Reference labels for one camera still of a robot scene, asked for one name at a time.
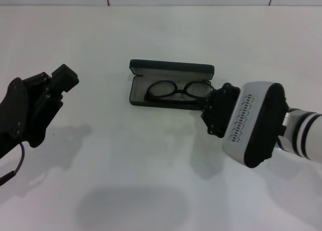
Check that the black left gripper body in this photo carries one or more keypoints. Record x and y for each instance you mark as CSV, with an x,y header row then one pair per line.
x,y
17,110

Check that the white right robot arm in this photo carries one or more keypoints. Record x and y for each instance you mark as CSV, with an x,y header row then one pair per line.
x,y
307,135

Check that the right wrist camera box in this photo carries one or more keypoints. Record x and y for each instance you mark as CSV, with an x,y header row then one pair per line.
x,y
241,120

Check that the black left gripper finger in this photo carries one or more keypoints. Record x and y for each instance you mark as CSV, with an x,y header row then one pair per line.
x,y
50,98
65,77

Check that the black glasses case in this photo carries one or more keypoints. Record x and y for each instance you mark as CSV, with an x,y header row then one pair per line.
x,y
171,65

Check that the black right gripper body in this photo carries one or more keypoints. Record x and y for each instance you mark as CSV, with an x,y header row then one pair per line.
x,y
222,107

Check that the black glasses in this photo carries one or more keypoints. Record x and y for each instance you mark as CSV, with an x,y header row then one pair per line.
x,y
179,91

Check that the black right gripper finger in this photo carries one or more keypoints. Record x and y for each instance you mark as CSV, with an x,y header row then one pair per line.
x,y
207,104
212,92

